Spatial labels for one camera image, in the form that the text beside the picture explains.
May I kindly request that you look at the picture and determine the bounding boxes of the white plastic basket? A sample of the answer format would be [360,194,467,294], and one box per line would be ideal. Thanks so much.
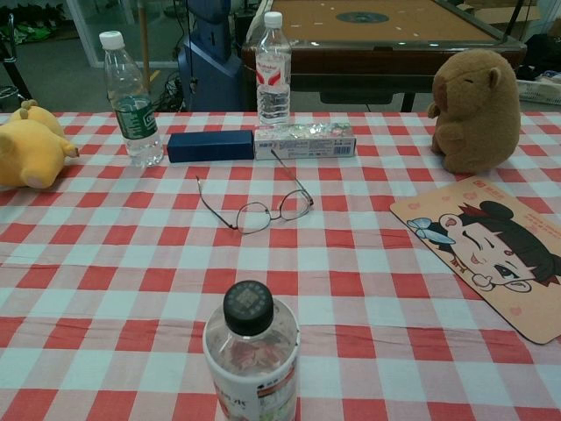
[515,78,561,105]

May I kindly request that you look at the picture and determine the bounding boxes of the brown mahjong table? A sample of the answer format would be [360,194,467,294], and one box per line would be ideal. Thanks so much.
[240,0,528,111]

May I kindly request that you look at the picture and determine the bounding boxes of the brown capybara plush toy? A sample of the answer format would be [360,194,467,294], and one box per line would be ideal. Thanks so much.
[427,48,522,174]

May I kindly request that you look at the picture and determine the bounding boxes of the navy blue glasses case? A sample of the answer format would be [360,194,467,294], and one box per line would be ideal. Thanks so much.
[167,129,256,165]

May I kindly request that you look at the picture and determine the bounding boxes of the floral toothpaste box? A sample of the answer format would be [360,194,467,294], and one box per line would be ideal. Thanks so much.
[252,122,357,161]

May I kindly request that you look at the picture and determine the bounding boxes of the red label water bottle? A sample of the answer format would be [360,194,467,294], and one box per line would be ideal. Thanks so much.
[255,11,293,126]

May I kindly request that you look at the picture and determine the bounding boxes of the blue machine base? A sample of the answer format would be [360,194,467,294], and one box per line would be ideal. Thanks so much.
[176,0,245,113]

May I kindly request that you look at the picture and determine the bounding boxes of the wooden pole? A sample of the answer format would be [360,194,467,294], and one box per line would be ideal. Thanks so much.
[138,0,153,91]

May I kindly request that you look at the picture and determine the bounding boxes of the black metal rack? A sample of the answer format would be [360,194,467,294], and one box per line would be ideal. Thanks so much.
[0,12,34,111]

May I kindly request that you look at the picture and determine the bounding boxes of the green label water bottle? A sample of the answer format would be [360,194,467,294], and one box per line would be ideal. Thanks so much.
[98,30,165,168]

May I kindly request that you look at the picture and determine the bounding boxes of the cartoon girl mouse pad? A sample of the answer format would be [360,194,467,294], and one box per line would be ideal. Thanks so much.
[389,175,561,346]

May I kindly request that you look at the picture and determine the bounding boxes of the black cable bundle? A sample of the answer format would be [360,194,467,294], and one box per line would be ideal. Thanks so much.
[151,70,190,111]

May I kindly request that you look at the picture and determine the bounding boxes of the black-framed eyeglasses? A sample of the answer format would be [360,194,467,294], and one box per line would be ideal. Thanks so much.
[195,148,316,236]

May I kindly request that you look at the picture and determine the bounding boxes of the small round black cup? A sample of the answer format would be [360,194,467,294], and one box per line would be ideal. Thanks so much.
[202,280,301,421]

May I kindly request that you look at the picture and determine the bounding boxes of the yellow plush toy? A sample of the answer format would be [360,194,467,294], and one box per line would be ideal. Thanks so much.
[0,99,81,189]

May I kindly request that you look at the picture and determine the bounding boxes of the red white checkered tablecloth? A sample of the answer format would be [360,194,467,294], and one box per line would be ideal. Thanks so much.
[0,109,561,421]

